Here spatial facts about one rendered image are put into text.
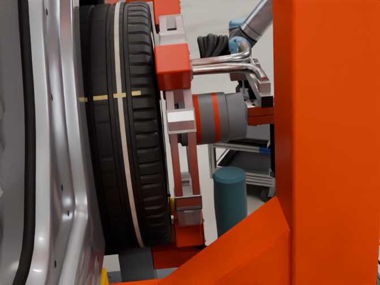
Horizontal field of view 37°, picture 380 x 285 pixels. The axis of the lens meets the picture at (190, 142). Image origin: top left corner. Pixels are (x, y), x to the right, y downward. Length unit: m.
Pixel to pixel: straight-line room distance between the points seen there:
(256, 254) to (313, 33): 0.42
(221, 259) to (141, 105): 0.37
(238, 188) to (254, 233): 0.40
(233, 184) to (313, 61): 0.64
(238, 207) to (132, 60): 0.50
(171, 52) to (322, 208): 0.48
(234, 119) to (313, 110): 0.60
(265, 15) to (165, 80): 0.63
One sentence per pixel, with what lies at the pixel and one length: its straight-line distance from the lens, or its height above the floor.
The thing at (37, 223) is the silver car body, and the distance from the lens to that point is 0.88.
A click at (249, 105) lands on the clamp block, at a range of 1.37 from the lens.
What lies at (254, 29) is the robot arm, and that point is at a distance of 1.81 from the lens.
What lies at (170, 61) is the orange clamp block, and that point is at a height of 1.10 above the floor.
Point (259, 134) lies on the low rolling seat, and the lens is 2.70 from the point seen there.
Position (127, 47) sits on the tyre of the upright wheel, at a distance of 1.31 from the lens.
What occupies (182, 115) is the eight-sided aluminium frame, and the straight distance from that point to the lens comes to 1.28.
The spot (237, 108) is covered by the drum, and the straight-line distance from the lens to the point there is 1.51.
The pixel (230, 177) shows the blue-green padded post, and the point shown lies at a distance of 1.48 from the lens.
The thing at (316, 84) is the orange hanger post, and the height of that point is 1.14.
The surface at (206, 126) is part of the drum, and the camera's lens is 1.50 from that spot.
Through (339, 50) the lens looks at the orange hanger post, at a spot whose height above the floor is 1.19.
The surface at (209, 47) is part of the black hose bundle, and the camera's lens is 1.60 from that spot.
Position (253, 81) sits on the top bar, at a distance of 1.44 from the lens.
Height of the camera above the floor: 1.45
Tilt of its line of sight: 25 degrees down
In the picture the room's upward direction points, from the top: 5 degrees counter-clockwise
